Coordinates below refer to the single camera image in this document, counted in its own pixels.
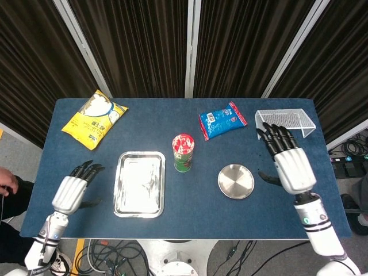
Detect blue snack bag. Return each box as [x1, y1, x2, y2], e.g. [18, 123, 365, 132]
[198, 101, 248, 142]

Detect black coiled floor cables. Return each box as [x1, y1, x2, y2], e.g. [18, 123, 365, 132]
[341, 132, 368, 158]

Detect green Pringles chips can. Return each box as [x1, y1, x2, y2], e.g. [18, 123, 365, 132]
[171, 133, 196, 173]

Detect rectangular steel tray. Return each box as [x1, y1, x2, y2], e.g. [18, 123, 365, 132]
[112, 151, 167, 219]

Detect yellow snack bag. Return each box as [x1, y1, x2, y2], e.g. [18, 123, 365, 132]
[61, 89, 129, 151]

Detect white partition frame post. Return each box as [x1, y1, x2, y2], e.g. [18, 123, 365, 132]
[185, 0, 202, 98]
[260, 0, 332, 98]
[53, 0, 113, 98]
[326, 117, 368, 151]

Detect round steel plate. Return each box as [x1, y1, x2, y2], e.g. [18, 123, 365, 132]
[217, 163, 255, 200]

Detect black floor cable tangle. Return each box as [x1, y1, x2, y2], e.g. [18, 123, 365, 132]
[75, 240, 152, 276]

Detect dark brown pleated curtain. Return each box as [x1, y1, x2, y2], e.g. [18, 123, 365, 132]
[67, 0, 190, 98]
[270, 0, 368, 144]
[193, 0, 317, 98]
[0, 0, 101, 149]

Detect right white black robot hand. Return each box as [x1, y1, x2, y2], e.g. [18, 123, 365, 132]
[256, 122, 317, 196]

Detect white wire mesh goal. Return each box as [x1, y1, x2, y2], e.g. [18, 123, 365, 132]
[254, 108, 317, 141]

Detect bystander bare hand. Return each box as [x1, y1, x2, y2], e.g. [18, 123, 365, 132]
[0, 167, 20, 197]

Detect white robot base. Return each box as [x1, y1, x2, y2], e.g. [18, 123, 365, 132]
[137, 240, 219, 276]

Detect white floor cable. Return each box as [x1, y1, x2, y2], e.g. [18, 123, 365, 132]
[87, 240, 108, 273]

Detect bystander white black shoe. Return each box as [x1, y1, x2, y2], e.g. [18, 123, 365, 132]
[50, 248, 73, 275]

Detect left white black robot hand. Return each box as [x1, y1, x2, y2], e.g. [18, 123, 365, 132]
[51, 159, 106, 216]

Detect black cable with adapter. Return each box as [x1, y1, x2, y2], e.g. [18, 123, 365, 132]
[223, 240, 258, 276]

